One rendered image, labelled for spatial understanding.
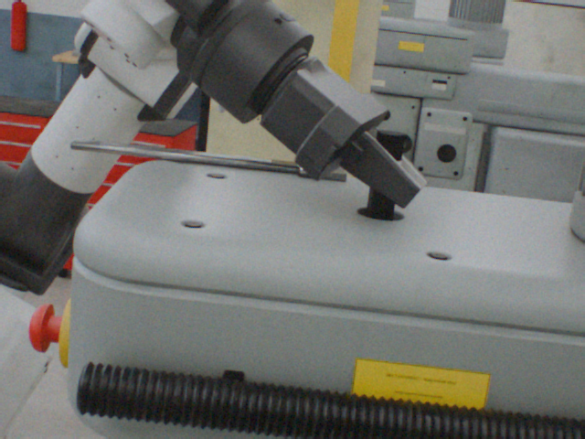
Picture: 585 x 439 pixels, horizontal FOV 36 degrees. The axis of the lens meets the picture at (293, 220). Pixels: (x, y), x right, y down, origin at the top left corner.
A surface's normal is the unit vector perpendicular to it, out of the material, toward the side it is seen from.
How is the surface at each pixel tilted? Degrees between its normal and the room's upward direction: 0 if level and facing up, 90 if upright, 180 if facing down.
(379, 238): 0
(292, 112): 90
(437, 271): 27
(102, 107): 99
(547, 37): 90
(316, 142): 90
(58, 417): 0
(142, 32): 95
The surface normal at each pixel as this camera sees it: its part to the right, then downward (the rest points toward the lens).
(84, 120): -0.14, 0.41
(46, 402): 0.11, -0.95
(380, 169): -0.32, 0.23
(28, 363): 0.79, 0.18
